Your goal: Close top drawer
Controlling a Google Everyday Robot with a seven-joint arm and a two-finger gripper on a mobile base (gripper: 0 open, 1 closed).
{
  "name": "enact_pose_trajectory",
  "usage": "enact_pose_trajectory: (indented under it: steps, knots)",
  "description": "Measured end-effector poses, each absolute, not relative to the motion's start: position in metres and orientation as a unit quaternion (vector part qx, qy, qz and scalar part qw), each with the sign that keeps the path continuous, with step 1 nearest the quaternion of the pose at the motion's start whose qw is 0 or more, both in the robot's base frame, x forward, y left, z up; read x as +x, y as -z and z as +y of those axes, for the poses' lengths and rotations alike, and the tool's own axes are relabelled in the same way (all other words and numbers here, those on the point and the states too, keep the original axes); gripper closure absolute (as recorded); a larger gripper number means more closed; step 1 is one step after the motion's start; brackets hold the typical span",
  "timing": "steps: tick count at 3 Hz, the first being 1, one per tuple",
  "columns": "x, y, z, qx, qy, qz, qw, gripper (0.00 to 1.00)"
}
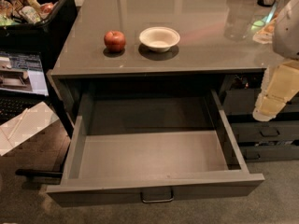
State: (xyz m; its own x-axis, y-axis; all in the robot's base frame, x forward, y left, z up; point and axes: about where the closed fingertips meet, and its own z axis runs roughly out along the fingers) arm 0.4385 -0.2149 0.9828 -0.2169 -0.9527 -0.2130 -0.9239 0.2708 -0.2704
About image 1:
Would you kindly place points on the chip bags in drawer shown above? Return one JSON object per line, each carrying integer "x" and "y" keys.
{"x": 246, "y": 82}

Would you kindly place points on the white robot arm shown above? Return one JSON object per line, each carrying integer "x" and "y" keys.
{"x": 285, "y": 41}

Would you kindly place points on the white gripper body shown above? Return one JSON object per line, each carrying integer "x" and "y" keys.
{"x": 287, "y": 32}

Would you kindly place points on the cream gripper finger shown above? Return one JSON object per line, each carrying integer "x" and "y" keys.
{"x": 266, "y": 109}

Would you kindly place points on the black bin of snacks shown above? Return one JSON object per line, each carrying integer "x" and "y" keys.
{"x": 36, "y": 25}

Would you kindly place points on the grey drawer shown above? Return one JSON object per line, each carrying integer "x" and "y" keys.
{"x": 266, "y": 131}
{"x": 242, "y": 102}
{"x": 152, "y": 150}
{"x": 270, "y": 153}

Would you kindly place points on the black floor bar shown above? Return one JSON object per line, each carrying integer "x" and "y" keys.
{"x": 30, "y": 172}

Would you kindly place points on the red apple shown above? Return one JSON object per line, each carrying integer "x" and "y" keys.
{"x": 115, "y": 41}

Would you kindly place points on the white paper bowl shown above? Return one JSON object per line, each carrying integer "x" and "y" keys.
{"x": 159, "y": 39}

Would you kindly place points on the white paper sheet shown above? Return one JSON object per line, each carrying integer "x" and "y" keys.
{"x": 30, "y": 122}

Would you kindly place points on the grey drawer cabinet counter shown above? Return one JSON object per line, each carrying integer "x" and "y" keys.
{"x": 216, "y": 39}

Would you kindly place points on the glass jar of snacks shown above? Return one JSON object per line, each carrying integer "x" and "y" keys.
{"x": 264, "y": 36}

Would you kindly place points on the open laptop computer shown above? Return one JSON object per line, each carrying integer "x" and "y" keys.
{"x": 22, "y": 83}

